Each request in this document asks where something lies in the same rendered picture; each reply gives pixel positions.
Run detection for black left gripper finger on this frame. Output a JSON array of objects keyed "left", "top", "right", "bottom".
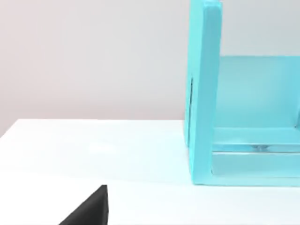
[{"left": 58, "top": 184, "right": 109, "bottom": 225}]

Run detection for light blue rack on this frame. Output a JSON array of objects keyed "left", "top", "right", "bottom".
[{"left": 183, "top": 0, "right": 300, "bottom": 188}]

